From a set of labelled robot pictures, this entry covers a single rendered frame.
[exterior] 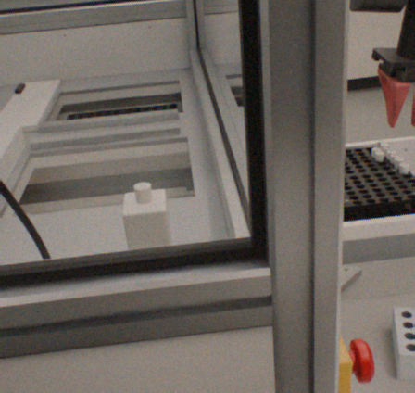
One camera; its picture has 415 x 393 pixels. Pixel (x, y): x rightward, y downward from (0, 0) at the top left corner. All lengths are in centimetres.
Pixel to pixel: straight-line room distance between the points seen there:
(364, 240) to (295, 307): 42
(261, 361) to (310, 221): 10
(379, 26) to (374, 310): 329
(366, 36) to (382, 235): 328
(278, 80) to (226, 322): 14
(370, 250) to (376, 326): 10
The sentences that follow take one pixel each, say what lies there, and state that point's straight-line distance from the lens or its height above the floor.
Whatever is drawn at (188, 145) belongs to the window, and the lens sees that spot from 29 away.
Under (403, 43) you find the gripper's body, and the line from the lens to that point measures 78.
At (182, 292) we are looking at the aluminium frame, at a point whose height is 108.
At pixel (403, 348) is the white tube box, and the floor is 80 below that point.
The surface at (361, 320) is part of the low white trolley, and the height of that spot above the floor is 76.
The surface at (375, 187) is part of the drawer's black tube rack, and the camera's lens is 82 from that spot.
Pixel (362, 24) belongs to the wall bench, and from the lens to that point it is 396.
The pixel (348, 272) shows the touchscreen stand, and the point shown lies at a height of 3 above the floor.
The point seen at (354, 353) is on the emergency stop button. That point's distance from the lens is 57.
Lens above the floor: 127
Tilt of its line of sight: 26 degrees down
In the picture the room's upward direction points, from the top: 5 degrees counter-clockwise
